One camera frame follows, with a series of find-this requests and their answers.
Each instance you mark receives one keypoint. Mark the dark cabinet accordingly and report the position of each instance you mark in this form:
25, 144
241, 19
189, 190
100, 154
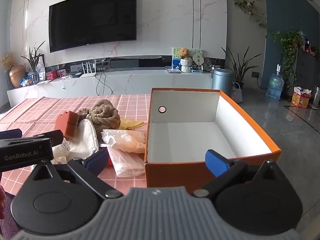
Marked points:
307, 72

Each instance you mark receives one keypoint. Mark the white crumpled plastic bag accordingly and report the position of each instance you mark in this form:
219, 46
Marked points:
61, 153

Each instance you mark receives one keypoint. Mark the black television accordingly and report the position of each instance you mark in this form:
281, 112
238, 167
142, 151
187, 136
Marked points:
92, 20

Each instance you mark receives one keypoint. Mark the crochet toys display box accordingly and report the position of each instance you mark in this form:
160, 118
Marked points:
176, 57

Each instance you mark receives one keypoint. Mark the white marble TV cabinet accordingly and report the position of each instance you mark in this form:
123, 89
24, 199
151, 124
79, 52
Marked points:
140, 81

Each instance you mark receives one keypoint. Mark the blue water bottle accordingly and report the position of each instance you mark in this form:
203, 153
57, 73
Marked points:
275, 86

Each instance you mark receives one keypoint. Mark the teddy bear on stand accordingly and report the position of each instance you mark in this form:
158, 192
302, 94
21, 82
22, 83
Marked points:
186, 65

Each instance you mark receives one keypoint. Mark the grey tablet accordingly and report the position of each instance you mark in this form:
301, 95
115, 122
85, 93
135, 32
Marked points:
173, 70

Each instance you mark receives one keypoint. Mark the clear mesh plastic bag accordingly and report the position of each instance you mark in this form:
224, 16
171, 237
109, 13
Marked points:
127, 163

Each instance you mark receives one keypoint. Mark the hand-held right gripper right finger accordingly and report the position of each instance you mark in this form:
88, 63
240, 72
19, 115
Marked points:
217, 163

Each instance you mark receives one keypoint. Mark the pink checked tablecloth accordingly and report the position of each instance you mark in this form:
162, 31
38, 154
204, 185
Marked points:
37, 112

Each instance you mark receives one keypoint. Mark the yellow cloth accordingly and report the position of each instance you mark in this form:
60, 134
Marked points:
131, 124

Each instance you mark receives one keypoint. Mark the plant in glass vase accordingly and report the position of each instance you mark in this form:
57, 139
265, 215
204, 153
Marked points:
35, 76

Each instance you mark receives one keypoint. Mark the woven basket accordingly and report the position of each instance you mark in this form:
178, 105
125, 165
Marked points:
236, 93

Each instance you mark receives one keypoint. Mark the tall leafy potted plant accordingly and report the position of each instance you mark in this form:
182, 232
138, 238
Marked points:
240, 67

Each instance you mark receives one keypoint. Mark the orange sponge block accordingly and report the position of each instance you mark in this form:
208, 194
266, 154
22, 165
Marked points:
70, 126

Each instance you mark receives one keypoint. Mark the purple fuzzy cloth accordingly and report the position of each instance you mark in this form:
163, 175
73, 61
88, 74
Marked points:
7, 227

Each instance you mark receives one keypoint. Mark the grey metal trash can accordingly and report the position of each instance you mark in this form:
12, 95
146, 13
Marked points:
221, 82

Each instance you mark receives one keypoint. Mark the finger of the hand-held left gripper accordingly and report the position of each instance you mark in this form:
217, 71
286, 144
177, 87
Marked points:
10, 133
53, 137

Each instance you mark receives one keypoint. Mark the hanging ivy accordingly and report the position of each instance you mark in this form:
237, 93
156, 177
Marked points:
247, 6

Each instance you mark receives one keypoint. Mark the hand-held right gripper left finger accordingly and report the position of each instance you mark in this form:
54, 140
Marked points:
96, 161

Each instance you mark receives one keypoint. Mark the dried yellow flowers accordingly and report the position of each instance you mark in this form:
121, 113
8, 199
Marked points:
7, 60

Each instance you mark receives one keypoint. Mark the orange cardboard box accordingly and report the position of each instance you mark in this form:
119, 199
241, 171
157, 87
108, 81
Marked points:
175, 177

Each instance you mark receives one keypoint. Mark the black photo frame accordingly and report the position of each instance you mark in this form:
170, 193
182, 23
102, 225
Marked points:
42, 66

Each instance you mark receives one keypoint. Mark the bronze vase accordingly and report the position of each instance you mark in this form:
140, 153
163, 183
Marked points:
17, 76

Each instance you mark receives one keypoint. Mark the white router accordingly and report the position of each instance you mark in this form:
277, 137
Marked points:
88, 74

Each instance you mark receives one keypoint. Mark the white round fan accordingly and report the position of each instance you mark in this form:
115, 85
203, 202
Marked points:
197, 59

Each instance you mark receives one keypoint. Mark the wall socket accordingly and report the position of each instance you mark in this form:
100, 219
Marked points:
255, 75

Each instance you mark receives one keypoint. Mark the decorative plate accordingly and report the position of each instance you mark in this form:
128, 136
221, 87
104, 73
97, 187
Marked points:
207, 64

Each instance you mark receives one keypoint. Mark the brown teddy bear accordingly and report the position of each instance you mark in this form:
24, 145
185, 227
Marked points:
185, 52

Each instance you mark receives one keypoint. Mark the trailing green plant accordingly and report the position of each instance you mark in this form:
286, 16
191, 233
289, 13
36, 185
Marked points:
288, 47

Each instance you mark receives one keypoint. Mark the white fluffy cloth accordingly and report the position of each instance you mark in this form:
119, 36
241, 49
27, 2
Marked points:
85, 140

